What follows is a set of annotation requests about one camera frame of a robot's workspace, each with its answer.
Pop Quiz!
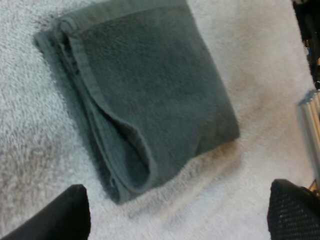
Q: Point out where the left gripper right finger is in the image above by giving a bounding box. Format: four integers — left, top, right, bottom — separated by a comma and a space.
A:
266, 178, 320, 240

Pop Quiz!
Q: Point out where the ribbed aluminium rail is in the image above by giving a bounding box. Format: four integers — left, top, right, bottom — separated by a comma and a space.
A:
297, 89, 320, 181

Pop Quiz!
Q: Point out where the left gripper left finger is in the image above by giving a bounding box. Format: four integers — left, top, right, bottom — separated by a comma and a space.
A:
0, 184, 91, 240

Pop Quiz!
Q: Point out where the folded grey-green towel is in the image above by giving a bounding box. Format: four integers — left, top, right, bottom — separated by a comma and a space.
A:
33, 0, 241, 205

